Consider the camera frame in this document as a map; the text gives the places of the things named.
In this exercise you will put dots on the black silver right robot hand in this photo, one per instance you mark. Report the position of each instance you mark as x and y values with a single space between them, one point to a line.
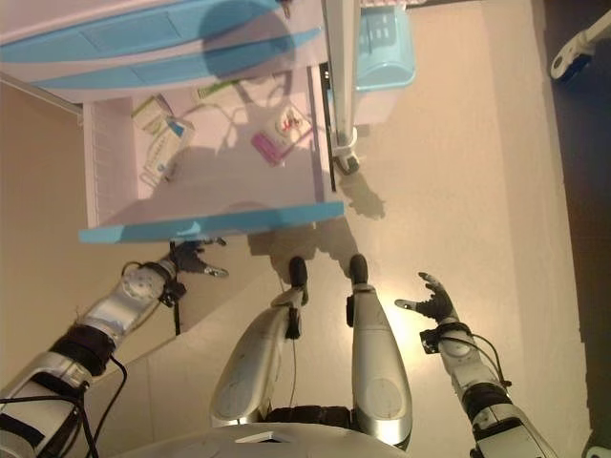
439 307

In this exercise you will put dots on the white medical cart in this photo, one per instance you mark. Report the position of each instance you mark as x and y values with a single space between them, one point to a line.
341 71

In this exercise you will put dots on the pink medicine box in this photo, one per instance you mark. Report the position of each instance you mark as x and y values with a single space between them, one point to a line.
266 147

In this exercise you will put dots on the white packet red print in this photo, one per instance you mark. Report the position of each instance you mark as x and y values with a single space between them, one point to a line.
291 125

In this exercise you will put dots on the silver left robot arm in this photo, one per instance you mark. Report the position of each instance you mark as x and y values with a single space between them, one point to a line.
110 310

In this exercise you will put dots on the cart caster wheel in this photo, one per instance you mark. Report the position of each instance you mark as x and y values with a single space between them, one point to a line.
347 162

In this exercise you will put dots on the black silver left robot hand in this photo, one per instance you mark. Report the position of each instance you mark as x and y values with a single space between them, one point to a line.
188 257

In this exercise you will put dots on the blue front cart drawer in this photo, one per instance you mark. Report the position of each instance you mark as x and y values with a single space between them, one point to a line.
57 40
215 191
95 76

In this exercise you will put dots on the long green white medicine box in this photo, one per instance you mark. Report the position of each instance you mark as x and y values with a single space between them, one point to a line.
215 89

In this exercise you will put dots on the grey robot torso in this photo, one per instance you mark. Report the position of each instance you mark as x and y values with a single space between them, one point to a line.
286 441

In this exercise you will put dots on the small green white medicine box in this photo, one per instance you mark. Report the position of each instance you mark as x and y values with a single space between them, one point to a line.
150 117

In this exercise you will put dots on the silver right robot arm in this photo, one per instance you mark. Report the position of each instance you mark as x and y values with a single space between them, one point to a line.
458 362

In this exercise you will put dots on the white lattice basket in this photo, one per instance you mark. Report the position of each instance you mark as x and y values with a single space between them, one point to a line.
391 3

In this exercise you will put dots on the silver right robot leg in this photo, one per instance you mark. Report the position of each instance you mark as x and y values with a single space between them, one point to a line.
379 372

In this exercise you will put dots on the light blue plastic bin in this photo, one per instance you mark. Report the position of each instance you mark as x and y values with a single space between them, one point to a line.
386 71

